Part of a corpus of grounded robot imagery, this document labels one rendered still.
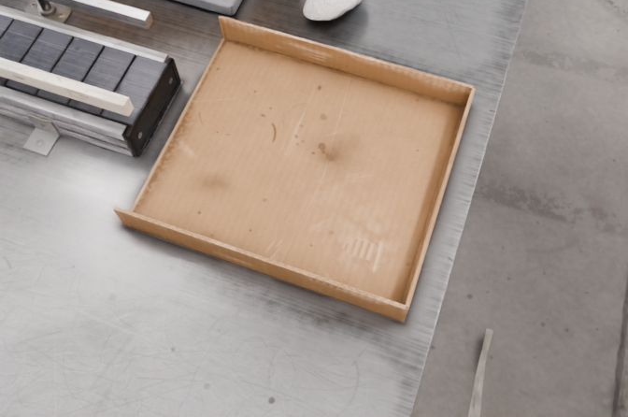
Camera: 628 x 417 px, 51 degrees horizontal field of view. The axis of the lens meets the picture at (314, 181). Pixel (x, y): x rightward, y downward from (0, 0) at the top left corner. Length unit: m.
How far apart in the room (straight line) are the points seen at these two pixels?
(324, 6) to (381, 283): 0.34
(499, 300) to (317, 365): 0.98
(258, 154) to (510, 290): 0.98
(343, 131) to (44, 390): 0.39
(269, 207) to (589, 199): 1.16
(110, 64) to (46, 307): 0.26
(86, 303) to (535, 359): 1.09
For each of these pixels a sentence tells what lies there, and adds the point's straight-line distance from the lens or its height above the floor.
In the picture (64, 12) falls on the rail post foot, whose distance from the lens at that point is 0.89.
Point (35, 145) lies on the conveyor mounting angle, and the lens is 0.79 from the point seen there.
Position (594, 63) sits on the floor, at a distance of 1.97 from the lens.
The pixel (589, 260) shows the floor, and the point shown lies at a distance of 1.67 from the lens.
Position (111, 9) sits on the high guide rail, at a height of 0.96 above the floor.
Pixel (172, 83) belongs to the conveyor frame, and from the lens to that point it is 0.77.
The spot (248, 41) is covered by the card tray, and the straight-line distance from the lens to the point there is 0.80.
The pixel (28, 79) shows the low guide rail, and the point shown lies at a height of 0.91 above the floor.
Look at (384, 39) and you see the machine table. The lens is 0.81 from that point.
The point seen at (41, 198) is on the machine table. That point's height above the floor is 0.83.
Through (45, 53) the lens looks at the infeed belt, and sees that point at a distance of 0.79.
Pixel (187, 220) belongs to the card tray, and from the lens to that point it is 0.69.
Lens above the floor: 1.45
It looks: 63 degrees down
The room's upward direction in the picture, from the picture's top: 2 degrees counter-clockwise
